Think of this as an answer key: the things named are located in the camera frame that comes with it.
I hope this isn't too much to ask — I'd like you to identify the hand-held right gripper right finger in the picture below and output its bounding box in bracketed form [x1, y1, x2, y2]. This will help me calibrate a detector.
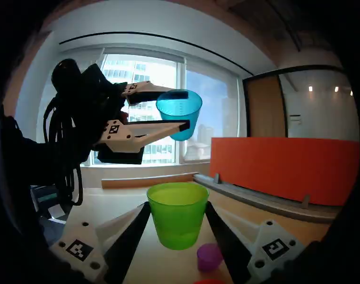
[204, 201, 310, 284]

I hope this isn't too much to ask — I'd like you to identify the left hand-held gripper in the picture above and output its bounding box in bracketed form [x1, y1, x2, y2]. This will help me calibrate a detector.
[51, 58, 191, 165]

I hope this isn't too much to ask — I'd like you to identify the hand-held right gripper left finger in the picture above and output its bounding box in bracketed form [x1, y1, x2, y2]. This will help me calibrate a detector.
[49, 202, 153, 284]

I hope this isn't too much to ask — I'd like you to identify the blue plastic cup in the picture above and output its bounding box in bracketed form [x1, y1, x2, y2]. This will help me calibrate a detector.
[156, 89, 203, 142]

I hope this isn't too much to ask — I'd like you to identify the green plastic cup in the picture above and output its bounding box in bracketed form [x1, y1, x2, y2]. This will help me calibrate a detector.
[146, 182, 210, 251]

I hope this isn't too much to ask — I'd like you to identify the person's left forearm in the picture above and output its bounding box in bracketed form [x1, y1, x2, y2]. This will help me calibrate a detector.
[0, 115, 62, 190]

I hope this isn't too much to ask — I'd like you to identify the red desk screen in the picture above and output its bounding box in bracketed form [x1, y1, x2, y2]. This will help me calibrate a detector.
[193, 136, 360, 224]

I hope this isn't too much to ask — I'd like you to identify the purple plastic cup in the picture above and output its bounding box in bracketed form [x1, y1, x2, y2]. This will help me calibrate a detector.
[196, 243, 224, 273]

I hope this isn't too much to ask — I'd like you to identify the red plastic cup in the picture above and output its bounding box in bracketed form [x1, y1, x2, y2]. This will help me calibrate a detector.
[193, 278, 228, 284]

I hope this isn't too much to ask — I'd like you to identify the black cable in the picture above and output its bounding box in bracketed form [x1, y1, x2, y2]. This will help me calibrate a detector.
[43, 96, 84, 207]

